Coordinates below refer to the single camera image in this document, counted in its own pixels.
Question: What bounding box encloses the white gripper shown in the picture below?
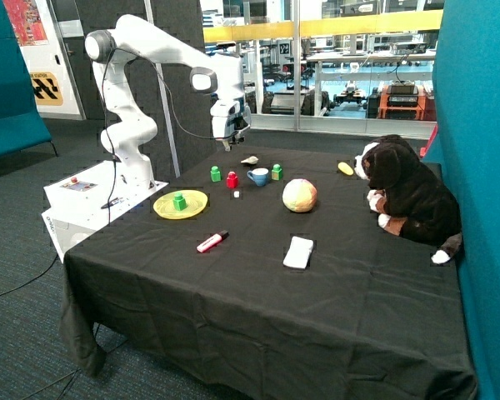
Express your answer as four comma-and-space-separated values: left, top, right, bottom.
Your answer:
210, 99, 251, 151

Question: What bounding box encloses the green block with yellow face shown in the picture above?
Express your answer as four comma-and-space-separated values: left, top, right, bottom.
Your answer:
271, 163, 283, 181

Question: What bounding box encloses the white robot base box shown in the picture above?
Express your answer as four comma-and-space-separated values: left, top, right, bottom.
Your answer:
42, 161, 167, 259

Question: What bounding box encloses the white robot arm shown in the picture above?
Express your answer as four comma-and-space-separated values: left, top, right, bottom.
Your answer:
85, 14, 251, 191

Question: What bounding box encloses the white seashell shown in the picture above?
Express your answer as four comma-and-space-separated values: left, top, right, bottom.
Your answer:
241, 156, 258, 165

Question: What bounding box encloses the blue cup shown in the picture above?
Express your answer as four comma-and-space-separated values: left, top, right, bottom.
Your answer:
247, 167, 269, 187

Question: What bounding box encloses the yellow plastic plate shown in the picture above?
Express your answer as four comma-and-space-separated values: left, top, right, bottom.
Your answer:
153, 190, 208, 220

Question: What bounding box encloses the pastel soft ball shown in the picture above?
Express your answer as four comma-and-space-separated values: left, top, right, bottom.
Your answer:
282, 178, 318, 213

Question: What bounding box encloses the red white marker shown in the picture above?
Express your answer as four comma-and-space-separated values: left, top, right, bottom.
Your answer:
196, 230, 229, 253

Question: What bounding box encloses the yellow lemon toy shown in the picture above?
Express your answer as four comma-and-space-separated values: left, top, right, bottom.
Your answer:
337, 162, 354, 176

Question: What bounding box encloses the white folded cloth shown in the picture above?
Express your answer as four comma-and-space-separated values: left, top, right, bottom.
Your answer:
283, 236, 314, 270

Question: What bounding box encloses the black tablecloth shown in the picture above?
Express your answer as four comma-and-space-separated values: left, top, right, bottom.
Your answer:
59, 146, 478, 399

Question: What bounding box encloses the plush dog toy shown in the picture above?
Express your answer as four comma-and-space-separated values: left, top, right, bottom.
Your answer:
354, 134, 463, 264

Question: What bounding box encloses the teal sofa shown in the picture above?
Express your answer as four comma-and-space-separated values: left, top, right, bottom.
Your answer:
0, 1, 53, 157

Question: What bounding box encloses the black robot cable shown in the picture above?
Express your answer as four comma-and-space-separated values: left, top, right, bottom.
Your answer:
101, 45, 218, 226

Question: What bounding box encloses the teal partition wall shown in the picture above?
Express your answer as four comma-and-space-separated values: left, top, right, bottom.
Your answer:
427, 1, 500, 399

